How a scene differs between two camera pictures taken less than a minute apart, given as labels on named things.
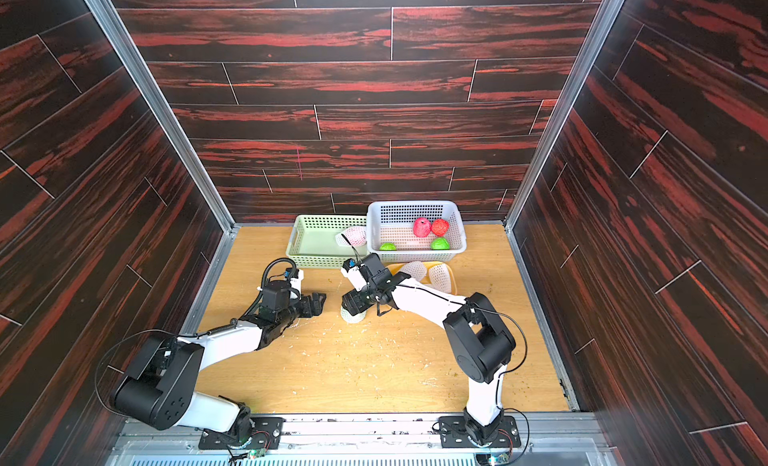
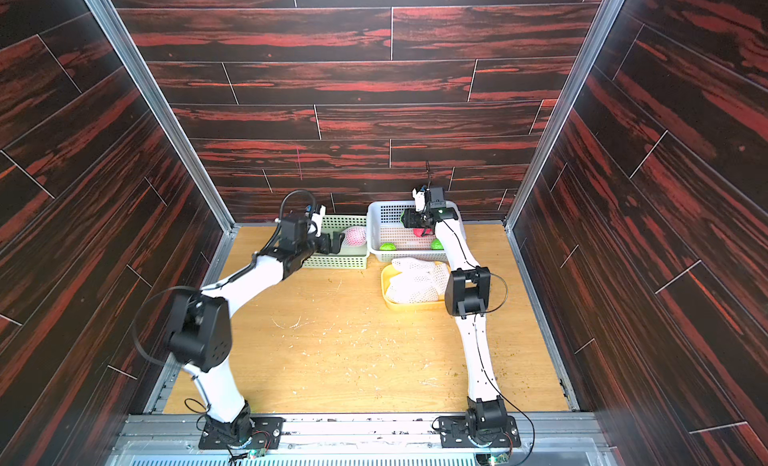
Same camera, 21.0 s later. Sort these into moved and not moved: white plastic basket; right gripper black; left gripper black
Moved: left gripper black; right gripper black
Not moved: white plastic basket
